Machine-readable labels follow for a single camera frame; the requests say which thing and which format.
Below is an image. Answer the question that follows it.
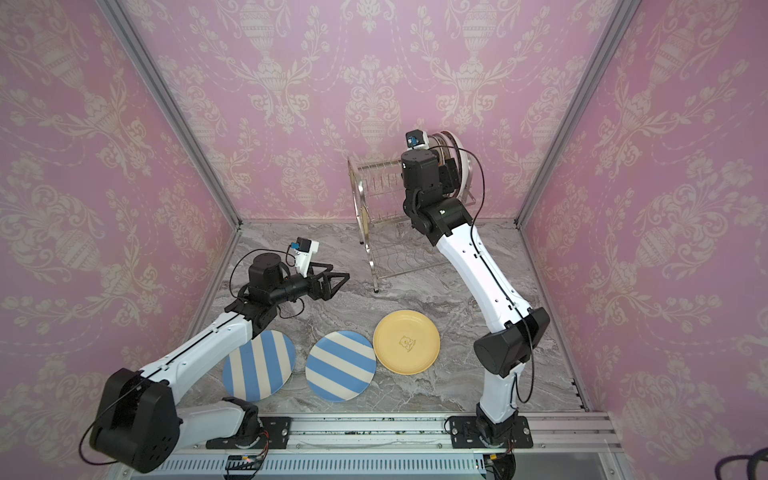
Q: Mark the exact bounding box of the blue striped plate left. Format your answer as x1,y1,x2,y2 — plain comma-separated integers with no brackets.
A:
222,330,296,402

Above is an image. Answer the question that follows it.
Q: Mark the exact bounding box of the blue striped plate centre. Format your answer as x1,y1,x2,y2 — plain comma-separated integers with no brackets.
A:
305,330,377,403

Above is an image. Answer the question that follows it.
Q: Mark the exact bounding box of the silver metal dish rack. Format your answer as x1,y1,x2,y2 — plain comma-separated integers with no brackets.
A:
348,159,472,293

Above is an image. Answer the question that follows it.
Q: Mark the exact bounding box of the blue striped plate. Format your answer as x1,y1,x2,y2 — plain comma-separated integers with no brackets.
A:
305,330,377,403
222,330,296,402

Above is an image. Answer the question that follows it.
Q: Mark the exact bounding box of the yellow plate with bear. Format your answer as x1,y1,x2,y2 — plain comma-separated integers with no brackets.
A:
373,310,441,376

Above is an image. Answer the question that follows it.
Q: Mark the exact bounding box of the aluminium corner post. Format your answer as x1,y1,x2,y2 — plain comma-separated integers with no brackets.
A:
96,0,242,230
516,0,641,230

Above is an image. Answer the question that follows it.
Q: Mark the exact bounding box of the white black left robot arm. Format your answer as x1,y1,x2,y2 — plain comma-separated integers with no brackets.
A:
80,249,350,473

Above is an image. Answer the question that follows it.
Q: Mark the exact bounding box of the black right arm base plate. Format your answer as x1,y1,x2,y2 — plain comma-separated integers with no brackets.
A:
447,415,534,449

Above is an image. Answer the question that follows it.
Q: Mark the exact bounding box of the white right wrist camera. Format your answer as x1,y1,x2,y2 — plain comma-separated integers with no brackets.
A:
405,129,429,150

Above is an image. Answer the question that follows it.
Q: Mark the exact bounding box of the aluminium corner post left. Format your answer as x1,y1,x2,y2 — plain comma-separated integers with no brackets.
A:
96,0,242,230

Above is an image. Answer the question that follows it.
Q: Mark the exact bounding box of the beige plain plate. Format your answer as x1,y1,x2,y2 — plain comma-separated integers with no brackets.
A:
428,130,461,179

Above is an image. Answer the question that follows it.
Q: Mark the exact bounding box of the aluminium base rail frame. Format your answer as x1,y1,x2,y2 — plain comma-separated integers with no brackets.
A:
104,411,631,480

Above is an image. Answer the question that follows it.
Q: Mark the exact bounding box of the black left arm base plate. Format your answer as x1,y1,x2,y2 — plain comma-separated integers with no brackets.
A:
205,416,292,451

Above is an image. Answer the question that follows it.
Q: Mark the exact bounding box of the white floral plate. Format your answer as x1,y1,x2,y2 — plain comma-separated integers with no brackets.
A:
449,132,473,202

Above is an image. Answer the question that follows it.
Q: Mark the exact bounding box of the red rimmed white plate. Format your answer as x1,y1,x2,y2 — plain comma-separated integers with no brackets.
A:
440,130,471,201

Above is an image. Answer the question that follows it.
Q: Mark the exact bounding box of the aluminium corner post right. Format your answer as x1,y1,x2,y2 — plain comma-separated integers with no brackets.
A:
516,0,641,230

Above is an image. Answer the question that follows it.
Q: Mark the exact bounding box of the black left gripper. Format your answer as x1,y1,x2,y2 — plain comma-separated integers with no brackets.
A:
268,262,349,307

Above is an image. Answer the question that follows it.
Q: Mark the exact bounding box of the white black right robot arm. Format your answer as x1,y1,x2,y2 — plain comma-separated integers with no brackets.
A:
400,149,550,447

